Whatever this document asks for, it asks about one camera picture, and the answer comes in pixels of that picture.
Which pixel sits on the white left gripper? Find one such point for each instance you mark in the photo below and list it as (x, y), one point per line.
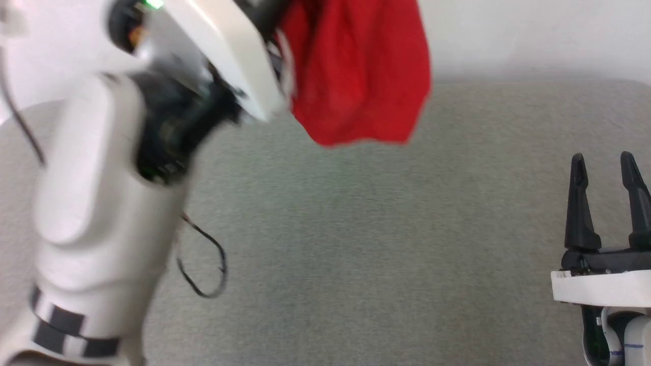
(224, 46)

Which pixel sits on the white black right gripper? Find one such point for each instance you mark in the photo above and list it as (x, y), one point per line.
(605, 284)

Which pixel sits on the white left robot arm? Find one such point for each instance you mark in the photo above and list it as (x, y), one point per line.
(96, 213)

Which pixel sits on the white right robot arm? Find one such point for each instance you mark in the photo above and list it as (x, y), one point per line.
(618, 335)

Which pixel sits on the red cloth garment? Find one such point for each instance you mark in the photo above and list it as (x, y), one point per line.
(356, 71)

